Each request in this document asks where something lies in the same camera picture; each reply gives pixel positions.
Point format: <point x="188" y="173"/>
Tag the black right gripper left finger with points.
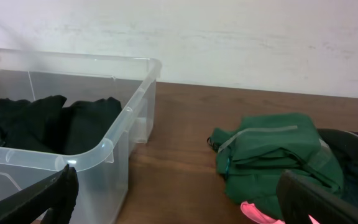
<point x="39" y="199"/>

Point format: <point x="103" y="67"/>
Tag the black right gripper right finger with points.
<point x="301" y="202"/>

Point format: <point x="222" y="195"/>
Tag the dark green garment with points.
<point x="252" y="158"/>

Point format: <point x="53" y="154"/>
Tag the clear plastic storage bin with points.
<point x="103" y="171"/>

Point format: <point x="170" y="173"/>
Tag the salmon pink garment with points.
<point x="253" y="213"/>

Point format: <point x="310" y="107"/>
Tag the black garment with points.
<point x="47" y="125"/>
<point x="344" y="145"/>

